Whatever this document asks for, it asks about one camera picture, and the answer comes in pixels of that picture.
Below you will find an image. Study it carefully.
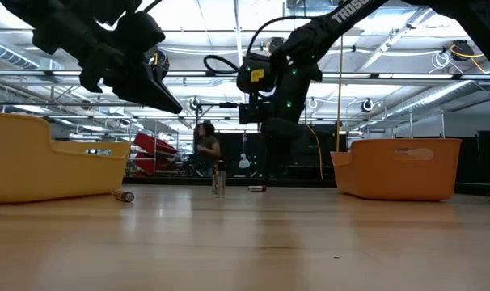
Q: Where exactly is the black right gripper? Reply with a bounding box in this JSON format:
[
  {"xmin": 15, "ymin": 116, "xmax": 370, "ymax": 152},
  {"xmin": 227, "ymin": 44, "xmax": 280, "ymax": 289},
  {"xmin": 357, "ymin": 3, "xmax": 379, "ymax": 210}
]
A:
[{"xmin": 236, "ymin": 44, "xmax": 323, "ymax": 179}]

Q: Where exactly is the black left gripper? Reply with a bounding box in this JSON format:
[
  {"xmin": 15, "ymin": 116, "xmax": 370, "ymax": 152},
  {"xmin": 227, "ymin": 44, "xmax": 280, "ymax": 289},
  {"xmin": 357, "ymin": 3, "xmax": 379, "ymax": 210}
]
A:
[{"xmin": 79, "ymin": 11, "xmax": 184, "ymax": 115}]

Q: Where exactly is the orange plastic bin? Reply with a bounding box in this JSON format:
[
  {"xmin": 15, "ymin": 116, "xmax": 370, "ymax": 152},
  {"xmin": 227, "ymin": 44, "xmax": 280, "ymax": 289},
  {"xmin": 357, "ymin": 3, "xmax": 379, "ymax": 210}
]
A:
[{"xmin": 330, "ymin": 137, "xmax": 463, "ymax": 202}]

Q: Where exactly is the yellow plastic bin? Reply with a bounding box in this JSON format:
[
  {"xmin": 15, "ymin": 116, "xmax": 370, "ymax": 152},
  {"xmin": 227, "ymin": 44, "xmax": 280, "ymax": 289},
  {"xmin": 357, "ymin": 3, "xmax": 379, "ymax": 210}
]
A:
[{"xmin": 0, "ymin": 112, "xmax": 132, "ymax": 205}]

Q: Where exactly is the black partition panel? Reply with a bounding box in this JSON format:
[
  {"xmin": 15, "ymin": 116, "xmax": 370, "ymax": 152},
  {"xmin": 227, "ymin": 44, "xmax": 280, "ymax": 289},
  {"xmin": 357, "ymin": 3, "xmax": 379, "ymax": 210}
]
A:
[{"xmin": 193, "ymin": 132, "xmax": 289, "ymax": 179}]

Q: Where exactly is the red storage bin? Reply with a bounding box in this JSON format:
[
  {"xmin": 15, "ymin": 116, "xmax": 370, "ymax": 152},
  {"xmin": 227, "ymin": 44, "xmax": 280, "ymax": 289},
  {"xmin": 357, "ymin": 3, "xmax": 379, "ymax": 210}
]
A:
[
  {"xmin": 133, "ymin": 152, "xmax": 169, "ymax": 171},
  {"xmin": 133, "ymin": 132, "xmax": 179, "ymax": 159}
]

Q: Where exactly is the person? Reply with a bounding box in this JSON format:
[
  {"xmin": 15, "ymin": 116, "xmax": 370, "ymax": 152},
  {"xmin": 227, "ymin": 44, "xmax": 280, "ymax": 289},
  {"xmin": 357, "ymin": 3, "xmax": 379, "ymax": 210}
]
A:
[{"xmin": 193, "ymin": 120, "xmax": 222, "ymax": 178}]

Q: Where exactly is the black cabinet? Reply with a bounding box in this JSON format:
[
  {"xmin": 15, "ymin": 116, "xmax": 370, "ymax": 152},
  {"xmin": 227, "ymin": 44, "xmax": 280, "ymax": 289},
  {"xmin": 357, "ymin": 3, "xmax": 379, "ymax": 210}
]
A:
[{"xmin": 473, "ymin": 129, "xmax": 490, "ymax": 197}]

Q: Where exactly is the yellow hanging cable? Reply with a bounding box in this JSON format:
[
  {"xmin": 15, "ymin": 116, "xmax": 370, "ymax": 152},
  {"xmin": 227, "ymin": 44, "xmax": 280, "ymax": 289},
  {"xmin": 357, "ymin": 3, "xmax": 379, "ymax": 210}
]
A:
[{"xmin": 306, "ymin": 124, "xmax": 325, "ymax": 181}]

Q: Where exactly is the black right camera cable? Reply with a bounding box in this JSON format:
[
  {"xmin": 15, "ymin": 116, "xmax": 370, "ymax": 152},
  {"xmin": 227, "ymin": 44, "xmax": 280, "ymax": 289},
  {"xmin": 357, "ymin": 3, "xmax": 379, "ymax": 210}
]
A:
[{"xmin": 203, "ymin": 15, "xmax": 310, "ymax": 76}]

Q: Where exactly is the silver air duct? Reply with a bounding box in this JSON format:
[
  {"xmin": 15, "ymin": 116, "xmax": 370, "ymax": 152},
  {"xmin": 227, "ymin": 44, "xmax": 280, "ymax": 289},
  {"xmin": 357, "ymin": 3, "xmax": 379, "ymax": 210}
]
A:
[
  {"xmin": 0, "ymin": 38, "xmax": 40, "ymax": 70},
  {"xmin": 384, "ymin": 78, "xmax": 490, "ymax": 120}
]

